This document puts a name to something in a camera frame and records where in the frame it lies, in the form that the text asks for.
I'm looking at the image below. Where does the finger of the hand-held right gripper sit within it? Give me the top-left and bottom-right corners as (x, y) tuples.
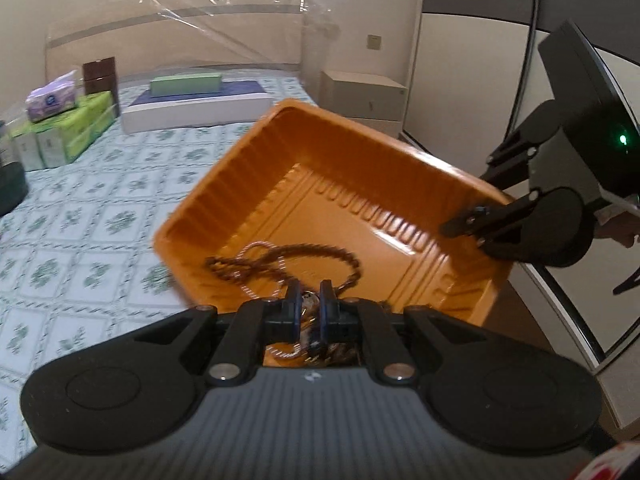
(478, 127), (539, 197)
(439, 190), (544, 262)

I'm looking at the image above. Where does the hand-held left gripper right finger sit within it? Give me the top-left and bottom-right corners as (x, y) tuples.
(319, 280), (506, 385)

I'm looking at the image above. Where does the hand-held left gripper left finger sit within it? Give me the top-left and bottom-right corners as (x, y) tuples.
(112, 281), (304, 387)

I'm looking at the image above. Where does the brown strap silver wristwatch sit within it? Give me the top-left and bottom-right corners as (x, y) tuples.
(298, 290), (324, 356)

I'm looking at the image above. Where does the dark bead necklace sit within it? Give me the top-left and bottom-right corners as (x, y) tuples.
(206, 243), (362, 293)

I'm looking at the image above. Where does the orange plastic tray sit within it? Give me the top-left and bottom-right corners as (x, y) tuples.
(152, 98), (516, 367)

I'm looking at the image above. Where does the person's right hand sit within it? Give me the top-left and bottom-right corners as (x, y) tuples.
(595, 209), (640, 249)

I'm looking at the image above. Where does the white wardrobe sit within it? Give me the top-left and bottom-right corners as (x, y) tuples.
(397, 0), (640, 431)

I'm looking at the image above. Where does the white bedside cabinet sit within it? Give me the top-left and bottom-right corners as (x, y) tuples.
(319, 69), (409, 136)

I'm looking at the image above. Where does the white box with blue top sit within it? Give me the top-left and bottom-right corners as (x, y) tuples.
(122, 79), (274, 135)

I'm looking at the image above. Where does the floral bed sheet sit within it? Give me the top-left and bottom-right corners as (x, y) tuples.
(0, 72), (323, 443)

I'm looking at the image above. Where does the long green box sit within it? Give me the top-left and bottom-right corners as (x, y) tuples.
(149, 72), (224, 97)

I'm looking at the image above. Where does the red and white clothing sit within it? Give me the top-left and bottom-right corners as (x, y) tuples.
(572, 439), (640, 480)

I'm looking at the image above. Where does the green tissue pack bundle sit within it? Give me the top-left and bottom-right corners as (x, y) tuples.
(9, 91), (119, 172)

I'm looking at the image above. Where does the plastic wrapped headboard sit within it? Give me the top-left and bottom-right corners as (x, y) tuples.
(44, 0), (342, 108)

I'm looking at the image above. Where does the brown wooden box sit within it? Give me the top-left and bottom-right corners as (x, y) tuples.
(82, 57), (122, 117)

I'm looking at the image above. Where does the dark green bowl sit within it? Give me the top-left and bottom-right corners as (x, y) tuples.
(0, 120), (29, 217)

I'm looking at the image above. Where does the purple tissue pack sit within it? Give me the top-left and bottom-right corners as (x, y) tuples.
(25, 70), (82, 124)

